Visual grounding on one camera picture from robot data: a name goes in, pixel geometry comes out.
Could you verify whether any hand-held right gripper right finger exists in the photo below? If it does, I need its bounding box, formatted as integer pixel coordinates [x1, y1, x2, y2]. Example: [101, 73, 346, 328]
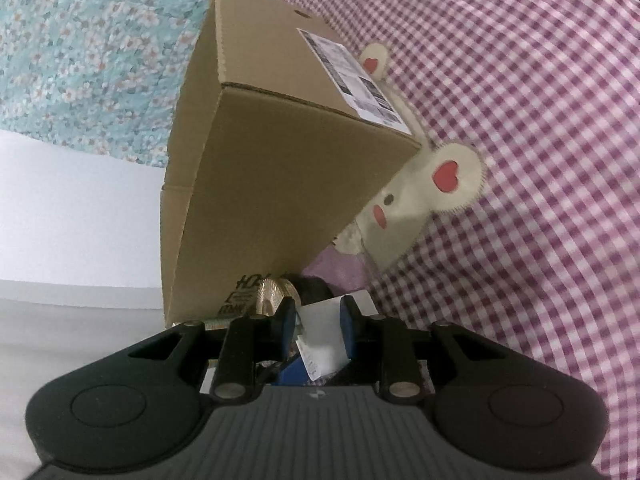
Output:
[339, 295, 517, 404]

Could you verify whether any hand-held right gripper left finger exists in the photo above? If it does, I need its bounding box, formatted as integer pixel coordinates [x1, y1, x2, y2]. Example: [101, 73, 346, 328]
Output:
[127, 296, 299, 404]

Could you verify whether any white power adapter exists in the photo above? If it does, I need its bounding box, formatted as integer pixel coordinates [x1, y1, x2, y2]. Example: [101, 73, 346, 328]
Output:
[295, 299, 351, 382]

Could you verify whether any brown cardboard box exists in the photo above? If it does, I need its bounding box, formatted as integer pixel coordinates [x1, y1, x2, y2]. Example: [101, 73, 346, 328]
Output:
[160, 0, 423, 331]

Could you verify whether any gold round ribbed lid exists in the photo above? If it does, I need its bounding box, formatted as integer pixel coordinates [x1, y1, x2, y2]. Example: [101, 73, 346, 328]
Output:
[255, 277, 301, 322]

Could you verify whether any white flat panel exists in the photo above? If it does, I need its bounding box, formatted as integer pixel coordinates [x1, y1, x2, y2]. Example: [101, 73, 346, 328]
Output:
[0, 130, 168, 311]

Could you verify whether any purple checked bedsheet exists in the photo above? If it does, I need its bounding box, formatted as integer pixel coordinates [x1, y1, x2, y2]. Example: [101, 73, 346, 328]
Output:
[277, 0, 640, 480]

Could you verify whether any teal floral blanket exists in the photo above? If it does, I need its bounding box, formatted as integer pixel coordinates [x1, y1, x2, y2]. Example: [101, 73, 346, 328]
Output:
[0, 0, 301, 168]

